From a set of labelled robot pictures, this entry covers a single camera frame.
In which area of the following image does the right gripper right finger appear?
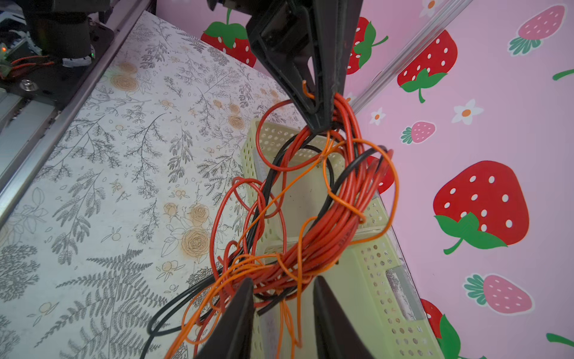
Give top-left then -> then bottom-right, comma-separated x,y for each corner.
313,276 -> 374,359

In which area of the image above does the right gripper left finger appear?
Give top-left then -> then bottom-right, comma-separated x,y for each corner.
196,278 -> 255,359

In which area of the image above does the red orange cable bundle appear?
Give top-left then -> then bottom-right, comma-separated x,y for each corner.
138,80 -> 401,359

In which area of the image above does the left green basket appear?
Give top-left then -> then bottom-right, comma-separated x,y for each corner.
252,138 -> 442,358

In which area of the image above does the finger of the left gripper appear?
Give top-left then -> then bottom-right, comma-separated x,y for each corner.
245,0 -> 363,134

